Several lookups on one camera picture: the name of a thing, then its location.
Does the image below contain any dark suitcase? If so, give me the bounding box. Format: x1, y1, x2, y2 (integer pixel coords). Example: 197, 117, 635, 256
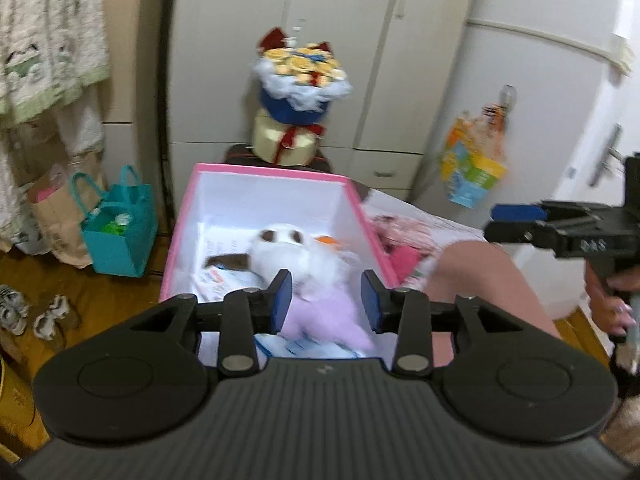
222, 144, 333, 173

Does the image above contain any printed paper sheet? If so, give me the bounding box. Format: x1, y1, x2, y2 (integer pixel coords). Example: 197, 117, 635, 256
195, 220, 256, 266

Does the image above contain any beige wardrobe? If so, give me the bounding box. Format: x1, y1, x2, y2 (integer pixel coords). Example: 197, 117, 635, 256
100, 0, 481, 201

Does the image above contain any person's leg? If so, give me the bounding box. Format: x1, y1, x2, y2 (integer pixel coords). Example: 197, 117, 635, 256
430, 239, 563, 361

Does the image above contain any beige light switch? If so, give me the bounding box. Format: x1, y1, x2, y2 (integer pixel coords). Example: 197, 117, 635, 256
611, 34, 636, 77

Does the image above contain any pink floral fabric pouch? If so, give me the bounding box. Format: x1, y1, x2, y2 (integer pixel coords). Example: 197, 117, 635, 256
372, 212, 436, 251

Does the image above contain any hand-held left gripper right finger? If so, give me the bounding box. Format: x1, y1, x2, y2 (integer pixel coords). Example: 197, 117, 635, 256
362, 267, 531, 378

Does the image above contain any yellow blue flower bouquet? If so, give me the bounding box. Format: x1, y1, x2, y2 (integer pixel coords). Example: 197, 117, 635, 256
251, 27, 353, 166

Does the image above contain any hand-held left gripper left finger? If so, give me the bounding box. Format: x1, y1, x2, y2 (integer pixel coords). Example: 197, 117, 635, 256
125, 269, 294, 377

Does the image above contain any white brown plush cat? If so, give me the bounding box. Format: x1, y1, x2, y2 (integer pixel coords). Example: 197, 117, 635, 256
205, 225, 321, 291

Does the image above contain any teal tote bag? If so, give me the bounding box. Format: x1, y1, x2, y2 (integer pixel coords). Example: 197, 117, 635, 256
70, 165, 158, 278

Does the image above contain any purple plush toy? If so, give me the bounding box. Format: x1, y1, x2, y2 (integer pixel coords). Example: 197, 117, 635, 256
280, 285, 373, 353

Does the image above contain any pink fluffy pompom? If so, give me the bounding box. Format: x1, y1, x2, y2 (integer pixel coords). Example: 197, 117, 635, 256
389, 246, 423, 286

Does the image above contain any cream quilted hanging blanket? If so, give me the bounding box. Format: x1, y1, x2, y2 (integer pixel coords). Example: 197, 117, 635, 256
0, 0, 111, 256

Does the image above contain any white door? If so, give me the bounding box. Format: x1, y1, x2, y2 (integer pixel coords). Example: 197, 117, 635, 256
565, 60, 640, 321

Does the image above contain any brown paper bag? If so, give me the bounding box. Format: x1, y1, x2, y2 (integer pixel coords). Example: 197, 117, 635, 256
25, 162, 108, 268

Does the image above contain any colourful paper gift bag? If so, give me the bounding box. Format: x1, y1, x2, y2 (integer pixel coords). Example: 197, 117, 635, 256
440, 85, 517, 208

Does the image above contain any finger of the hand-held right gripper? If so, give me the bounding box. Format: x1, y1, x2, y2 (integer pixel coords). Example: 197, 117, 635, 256
484, 220, 567, 256
490, 201, 596, 223

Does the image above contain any silver door handle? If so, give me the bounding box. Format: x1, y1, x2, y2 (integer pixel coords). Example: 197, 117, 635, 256
587, 124, 623, 188

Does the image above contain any pink cardboard box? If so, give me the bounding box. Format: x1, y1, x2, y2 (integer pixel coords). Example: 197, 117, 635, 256
159, 162, 401, 361

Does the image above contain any white grey sneaker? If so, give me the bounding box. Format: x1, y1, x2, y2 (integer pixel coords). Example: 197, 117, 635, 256
0, 285, 31, 336
32, 294, 83, 341

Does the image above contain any blue white wet wipes pack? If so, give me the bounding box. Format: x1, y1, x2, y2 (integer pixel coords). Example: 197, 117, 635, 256
255, 335, 366, 359

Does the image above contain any person's right hand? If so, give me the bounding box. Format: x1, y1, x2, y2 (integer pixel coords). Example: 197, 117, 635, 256
585, 265, 637, 337

